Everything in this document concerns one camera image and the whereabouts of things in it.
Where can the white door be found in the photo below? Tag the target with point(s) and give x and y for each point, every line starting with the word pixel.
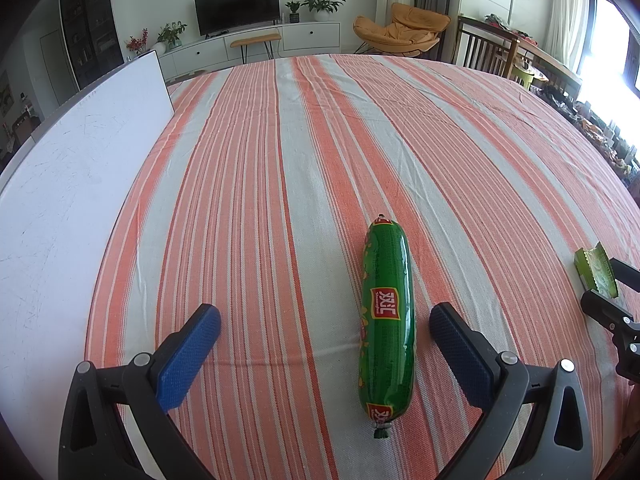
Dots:
pixel 57 67

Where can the large window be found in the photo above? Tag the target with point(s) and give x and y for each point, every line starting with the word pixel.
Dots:
pixel 607 35

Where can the bushy green potted plant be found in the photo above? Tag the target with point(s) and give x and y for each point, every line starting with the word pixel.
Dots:
pixel 171 34

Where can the white curtain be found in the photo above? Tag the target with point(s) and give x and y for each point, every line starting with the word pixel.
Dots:
pixel 567 10

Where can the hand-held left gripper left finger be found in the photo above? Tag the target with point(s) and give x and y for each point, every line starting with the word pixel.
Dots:
pixel 187 360

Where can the orange rocking chair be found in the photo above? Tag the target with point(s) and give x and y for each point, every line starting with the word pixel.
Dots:
pixel 400 30

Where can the wooden side table with clutter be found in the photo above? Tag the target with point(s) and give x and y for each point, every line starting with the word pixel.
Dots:
pixel 480 45

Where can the round white vase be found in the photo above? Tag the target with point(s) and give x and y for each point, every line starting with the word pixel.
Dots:
pixel 158 48

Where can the cluttered pile of groceries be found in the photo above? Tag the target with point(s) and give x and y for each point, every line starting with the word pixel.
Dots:
pixel 595 130

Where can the red flower arrangement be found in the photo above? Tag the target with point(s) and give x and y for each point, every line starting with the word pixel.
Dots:
pixel 137 41

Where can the orange striped tablecloth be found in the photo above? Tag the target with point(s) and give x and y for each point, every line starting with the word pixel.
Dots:
pixel 300 185

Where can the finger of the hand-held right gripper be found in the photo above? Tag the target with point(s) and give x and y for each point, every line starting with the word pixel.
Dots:
pixel 605 307
pixel 625 275

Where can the large leafy plant white pot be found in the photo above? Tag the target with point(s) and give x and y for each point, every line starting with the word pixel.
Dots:
pixel 320 2

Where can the black television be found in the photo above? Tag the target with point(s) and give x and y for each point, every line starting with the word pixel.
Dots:
pixel 235 7

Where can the wooden bench with metal legs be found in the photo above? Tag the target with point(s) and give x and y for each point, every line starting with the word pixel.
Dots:
pixel 255 38

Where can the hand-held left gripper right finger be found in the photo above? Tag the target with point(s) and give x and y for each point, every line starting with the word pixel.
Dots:
pixel 460 355

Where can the white television cabinet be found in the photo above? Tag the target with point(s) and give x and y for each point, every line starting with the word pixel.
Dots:
pixel 310 35

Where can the green sausage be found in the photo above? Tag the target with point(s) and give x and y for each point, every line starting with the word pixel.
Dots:
pixel 387 320

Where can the light green snack packet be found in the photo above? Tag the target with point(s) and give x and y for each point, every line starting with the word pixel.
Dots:
pixel 595 270

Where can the small plant dark pot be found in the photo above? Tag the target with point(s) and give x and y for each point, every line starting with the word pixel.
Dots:
pixel 293 10

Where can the dark display cabinet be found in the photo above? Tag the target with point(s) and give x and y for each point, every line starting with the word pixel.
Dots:
pixel 90 25

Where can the green stool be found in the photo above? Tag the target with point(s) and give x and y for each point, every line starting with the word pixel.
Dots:
pixel 523 75

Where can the white cardboard box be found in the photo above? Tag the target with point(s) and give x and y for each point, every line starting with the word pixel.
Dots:
pixel 75 185

